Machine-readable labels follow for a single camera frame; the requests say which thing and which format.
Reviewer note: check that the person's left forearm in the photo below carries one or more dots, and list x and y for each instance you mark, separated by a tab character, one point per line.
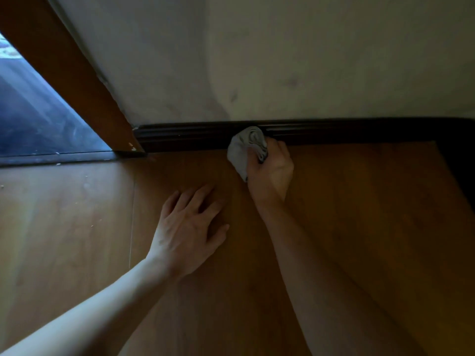
92	315

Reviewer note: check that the person's right forearm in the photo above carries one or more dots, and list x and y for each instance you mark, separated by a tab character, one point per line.
326	292

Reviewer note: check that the person's left hand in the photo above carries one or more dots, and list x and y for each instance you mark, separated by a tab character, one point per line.
182	240

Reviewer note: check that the person's right hand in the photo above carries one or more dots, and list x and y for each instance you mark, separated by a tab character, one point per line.
271	177

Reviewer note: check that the grey cleaning cloth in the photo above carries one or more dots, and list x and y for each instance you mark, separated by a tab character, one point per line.
241	151

